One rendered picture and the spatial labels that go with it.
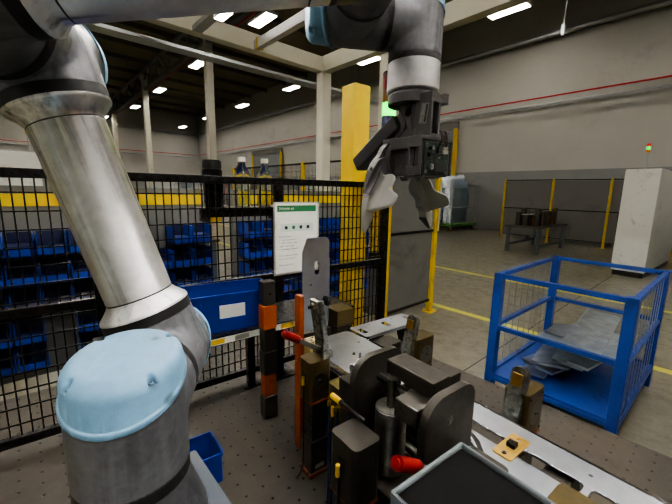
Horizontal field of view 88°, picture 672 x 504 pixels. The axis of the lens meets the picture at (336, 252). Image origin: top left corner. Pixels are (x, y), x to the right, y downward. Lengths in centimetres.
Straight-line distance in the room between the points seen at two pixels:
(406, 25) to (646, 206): 808
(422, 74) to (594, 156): 1460
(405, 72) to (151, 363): 47
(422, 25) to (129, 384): 54
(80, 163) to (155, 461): 35
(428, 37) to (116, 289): 53
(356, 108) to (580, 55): 1441
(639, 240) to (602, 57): 850
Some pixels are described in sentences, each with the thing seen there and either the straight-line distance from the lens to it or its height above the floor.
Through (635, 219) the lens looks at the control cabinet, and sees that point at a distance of 854.
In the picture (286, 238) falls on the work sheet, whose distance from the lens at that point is 149.
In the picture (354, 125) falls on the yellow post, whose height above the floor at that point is 181.
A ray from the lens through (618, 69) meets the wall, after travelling 1549.
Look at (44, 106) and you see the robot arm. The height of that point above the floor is 159.
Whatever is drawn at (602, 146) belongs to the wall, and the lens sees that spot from 1508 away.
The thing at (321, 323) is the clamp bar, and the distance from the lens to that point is 95.
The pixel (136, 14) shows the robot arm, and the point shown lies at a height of 166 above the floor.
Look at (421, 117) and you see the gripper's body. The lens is 53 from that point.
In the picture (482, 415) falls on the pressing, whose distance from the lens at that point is 95.
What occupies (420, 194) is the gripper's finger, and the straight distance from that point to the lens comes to 60.
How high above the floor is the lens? 150
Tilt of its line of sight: 10 degrees down
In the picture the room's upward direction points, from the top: 1 degrees clockwise
